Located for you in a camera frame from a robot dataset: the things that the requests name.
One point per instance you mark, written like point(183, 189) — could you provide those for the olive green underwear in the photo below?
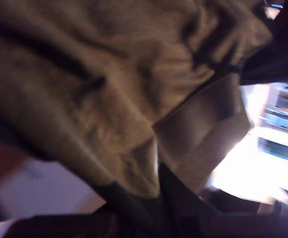
point(96, 86)

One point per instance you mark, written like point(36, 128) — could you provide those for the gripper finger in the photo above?
point(133, 213)
point(277, 62)
point(183, 213)

